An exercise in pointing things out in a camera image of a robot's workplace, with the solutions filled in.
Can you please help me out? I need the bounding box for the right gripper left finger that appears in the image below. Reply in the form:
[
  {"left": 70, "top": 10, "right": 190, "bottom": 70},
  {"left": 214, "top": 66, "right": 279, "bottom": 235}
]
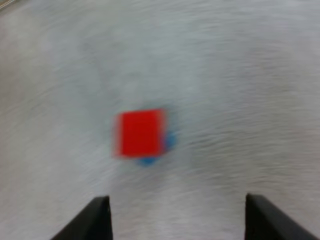
[{"left": 50, "top": 195, "right": 113, "bottom": 240}]

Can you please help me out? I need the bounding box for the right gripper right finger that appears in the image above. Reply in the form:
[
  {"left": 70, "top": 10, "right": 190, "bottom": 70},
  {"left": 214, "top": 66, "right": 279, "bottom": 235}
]
[{"left": 244, "top": 192, "right": 320, "bottom": 240}]

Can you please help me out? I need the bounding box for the red cube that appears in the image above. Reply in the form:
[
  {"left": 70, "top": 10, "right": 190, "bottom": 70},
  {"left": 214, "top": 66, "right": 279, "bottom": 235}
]
[{"left": 112, "top": 107, "right": 167, "bottom": 160}]

